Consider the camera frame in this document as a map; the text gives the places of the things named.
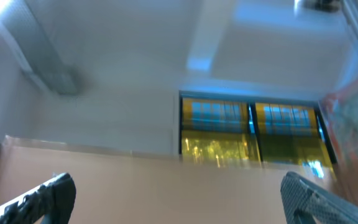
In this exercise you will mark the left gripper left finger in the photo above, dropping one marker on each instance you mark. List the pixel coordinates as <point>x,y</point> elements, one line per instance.
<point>51,202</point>

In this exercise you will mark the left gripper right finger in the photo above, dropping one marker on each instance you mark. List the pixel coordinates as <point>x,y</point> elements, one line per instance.
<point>305,202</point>

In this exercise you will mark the yellow tinted window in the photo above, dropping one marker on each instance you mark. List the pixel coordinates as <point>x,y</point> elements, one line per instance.
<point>226,130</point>

